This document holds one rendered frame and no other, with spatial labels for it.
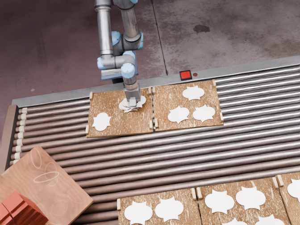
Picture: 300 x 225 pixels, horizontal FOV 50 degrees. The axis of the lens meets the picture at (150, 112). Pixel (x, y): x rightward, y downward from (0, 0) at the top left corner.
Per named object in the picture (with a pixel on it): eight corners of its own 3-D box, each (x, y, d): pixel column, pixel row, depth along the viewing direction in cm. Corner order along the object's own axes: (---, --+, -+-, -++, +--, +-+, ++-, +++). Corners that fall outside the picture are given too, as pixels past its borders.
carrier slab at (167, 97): (152, 88, 216) (152, 86, 215) (214, 81, 214) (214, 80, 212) (155, 132, 195) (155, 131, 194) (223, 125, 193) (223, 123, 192)
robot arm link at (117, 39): (107, 44, 234) (103, 30, 223) (126, 43, 233) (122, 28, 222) (106, 56, 227) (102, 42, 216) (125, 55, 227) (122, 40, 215)
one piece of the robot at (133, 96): (121, 93, 185) (126, 110, 199) (136, 93, 184) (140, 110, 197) (123, 78, 192) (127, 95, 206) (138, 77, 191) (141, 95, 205)
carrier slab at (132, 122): (91, 94, 219) (91, 93, 218) (152, 89, 216) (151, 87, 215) (86, 138, 198) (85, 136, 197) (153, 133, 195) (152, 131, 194)
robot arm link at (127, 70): (134, 60, 182) (134, 71, 177) (136, 73, 191) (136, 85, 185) (120, 62, 182) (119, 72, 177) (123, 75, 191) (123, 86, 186)
